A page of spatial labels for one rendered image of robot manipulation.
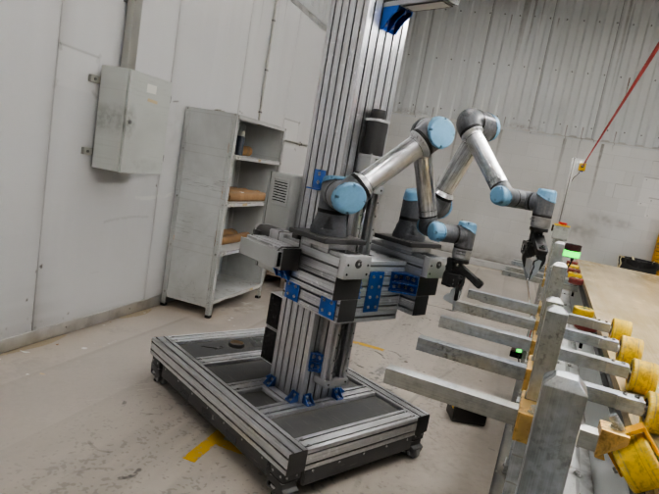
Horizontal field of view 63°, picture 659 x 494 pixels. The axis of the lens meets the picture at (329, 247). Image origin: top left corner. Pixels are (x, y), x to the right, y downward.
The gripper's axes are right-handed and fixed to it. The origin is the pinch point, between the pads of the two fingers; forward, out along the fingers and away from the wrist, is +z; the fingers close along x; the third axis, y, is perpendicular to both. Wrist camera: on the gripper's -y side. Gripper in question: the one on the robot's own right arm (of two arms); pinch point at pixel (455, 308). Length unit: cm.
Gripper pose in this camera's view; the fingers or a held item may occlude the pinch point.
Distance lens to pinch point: 227.5
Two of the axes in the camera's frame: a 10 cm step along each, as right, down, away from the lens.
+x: -3.9, 0.7, -9.2
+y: -9.0, -2.2, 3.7
